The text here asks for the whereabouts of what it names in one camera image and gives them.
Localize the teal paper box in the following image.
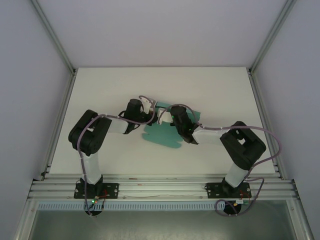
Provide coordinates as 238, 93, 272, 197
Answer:
141, 100, 202, 150

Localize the aluminium side rail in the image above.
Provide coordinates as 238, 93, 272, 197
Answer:
247, 71, 286, 180
39, 71, 77, 181

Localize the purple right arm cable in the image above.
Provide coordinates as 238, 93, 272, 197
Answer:
164, 103, 283, 217

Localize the aluminium frame post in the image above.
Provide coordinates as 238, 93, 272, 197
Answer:
31, 0, 77, 76
248, 0, 297, 75

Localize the grey slotted cable duct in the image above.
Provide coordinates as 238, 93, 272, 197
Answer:
37, 202, 227, 211

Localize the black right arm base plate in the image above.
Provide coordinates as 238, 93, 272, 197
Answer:
203, 182, 251, 200

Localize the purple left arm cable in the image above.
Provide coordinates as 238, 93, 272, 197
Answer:
77, 94, 156, 217

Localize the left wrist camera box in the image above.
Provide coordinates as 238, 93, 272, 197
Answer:
138, 96, 157, 113

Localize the aluminium mounting rail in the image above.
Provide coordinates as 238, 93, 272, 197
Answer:
27, 176, 300, 201

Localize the grey metal sheet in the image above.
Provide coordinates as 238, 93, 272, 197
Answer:
27, 209, 310, 240

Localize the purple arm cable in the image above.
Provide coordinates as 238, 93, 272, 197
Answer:
164, 103, 283, 217
77, 94, 156, 217

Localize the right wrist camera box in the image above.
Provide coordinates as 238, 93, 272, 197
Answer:
155, 107, 175, 125

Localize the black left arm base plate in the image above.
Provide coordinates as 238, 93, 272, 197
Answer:
73, 182, 120, 200

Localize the aluminium lower frame bar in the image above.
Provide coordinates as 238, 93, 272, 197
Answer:
291, 199, 316, 240
13, 199, 38, 240

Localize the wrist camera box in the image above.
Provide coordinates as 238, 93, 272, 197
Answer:
155, 107, 175, 125
138, 96, 157, 113

